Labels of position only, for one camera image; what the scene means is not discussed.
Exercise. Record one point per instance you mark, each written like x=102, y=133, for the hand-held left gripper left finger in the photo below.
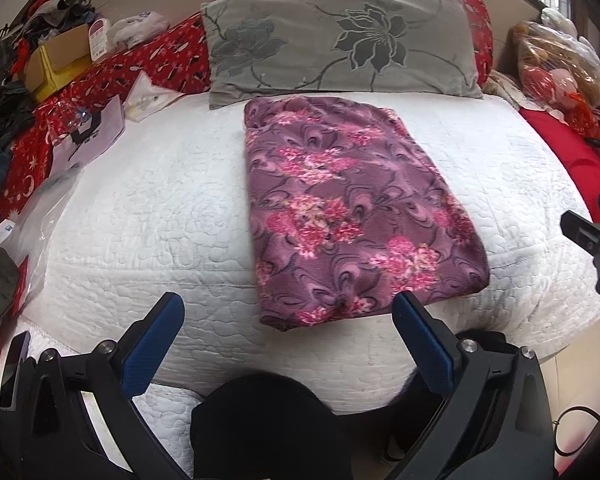
x=150, y=345

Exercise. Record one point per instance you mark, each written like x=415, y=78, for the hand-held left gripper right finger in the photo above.
x=425, y=345

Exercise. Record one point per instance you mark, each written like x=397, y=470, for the purple floral garment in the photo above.
x=350, y=200

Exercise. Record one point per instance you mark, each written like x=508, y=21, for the dark grey clothes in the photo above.
x=5, y=115

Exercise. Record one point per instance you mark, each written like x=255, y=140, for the pile of mixed clothes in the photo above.
x=60, y=7

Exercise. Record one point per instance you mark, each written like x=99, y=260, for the plain red blanket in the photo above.
x=575, y=165

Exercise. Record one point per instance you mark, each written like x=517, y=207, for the white quilted bedspread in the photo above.
x=155, y=210

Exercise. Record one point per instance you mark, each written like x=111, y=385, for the bag of stuffed toys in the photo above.
x=555, y=70

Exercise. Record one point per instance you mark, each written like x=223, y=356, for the large clear plastic bag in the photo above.
x=35, y=225

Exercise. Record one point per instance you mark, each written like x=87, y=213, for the white bag with black print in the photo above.
x=90, y=135

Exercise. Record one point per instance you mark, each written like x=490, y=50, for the red floral pillow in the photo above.
x=480, y=20

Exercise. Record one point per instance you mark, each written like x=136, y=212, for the clear plastic packet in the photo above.
x=150, y=97

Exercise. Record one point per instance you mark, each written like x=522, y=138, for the yellow box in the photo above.
x=55, y=80

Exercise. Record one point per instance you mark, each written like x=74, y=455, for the red patterned bedsheet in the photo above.
x=180, y=55

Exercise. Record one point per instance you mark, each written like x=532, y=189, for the white packet with pink label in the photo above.
x=99, y=40

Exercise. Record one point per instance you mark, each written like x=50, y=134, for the brown cardboard box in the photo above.
x=65, y=45

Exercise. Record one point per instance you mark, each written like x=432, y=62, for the white plastic bag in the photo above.
x=140, y=27

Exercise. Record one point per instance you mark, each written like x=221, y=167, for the grey floral pillow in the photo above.
x=305, y=40

